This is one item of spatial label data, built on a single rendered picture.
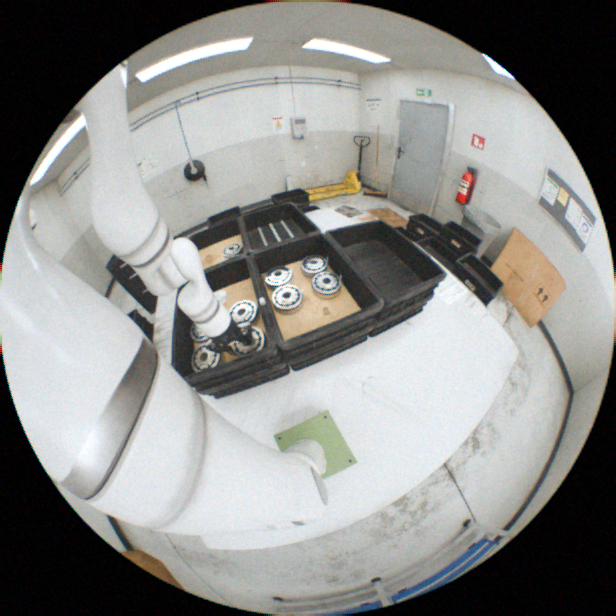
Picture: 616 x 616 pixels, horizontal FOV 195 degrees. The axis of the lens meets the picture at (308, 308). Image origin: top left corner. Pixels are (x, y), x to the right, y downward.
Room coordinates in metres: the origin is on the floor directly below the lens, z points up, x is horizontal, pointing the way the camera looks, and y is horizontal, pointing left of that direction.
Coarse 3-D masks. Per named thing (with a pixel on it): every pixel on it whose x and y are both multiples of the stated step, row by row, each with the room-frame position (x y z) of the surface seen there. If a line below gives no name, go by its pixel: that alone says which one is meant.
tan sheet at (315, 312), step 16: (304, 288) 0.43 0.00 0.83; (272, 304) 0.37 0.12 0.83; (304, 304) 0.36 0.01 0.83; (320, 304) 0.35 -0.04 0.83; (336, 304) 0.34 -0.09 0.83; (352, 304) 0.33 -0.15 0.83; (288, 320) 0.30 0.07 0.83; (304, 320) 0.30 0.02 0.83; (320, 320) 0.29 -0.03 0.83; (288, 336) 0.25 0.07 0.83
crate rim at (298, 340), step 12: (300, 240) 0.59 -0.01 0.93; (252, 264) 0.48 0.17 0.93; (348, 264) 0.42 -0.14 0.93; (360, 276) 0.36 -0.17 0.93; (372, 288) 0.31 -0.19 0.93; (372, 312) 0.24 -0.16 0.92; (336, 324) 0.21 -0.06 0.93; (348, 324) 0.22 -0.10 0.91; (276, 336) 0.20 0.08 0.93; (300, 336) 0.19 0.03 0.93; (312, 336) 0.19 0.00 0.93; (288, 348) 0.17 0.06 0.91
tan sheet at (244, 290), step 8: (248, 280) 0.51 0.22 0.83; (224, 288) 0.49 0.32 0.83; (232, 288) 0.48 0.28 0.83; (240, 288) 0.48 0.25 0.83; (248, 288) 0.47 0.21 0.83; (232, 296) 0.44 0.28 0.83; (240, 296) 0.43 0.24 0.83; (248, 296) 0.43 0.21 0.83; (224, 304) 0.41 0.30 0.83; (232, 304) 0.40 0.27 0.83; (256, 304) 0.38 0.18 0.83; (264, 328) 0.28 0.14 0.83; (224, 352) 0.21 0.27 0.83; (224, 360) 0.19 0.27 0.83
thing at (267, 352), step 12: (228, 264) 0.51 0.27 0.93; (252, 276) 0.42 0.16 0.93; (180, 288) 0.43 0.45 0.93; (264, 312) 0.27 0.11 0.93; (264, 324) 0.24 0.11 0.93; (264, 348) 0.17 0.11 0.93; (276, 348) 0.17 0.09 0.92; (240, 360) 0.15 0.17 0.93; (252, 360) 0.15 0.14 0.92; (204, 372) 0.12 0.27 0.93; (216, 372) 0.12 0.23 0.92
